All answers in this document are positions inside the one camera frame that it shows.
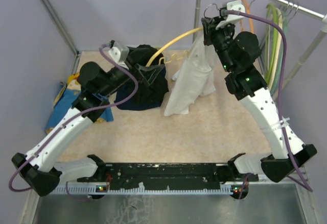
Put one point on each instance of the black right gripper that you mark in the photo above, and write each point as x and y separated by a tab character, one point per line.
210	24

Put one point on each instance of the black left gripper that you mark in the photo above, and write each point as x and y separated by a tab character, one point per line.
148	74

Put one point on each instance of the black t-shirt white trim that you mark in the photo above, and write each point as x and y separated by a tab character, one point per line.
160	82

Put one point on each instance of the dark navy t-shirt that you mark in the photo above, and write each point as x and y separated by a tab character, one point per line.
144	99

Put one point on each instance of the orange hanger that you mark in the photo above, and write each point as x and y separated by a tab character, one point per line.
247	10

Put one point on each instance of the off-white t-shirt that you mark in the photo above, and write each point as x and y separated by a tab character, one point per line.
195	78

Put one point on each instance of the cream hanger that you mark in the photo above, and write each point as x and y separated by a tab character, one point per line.
276	50

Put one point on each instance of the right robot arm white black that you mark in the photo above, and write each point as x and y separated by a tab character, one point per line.
237	54

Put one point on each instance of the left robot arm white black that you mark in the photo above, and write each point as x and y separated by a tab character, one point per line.
100	90

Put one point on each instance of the blue Pikachu t-shirt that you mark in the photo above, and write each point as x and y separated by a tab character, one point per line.
69	91

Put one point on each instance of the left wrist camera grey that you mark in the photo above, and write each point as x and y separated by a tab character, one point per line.
118	51

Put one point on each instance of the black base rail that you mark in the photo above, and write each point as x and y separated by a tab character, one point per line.
168	177

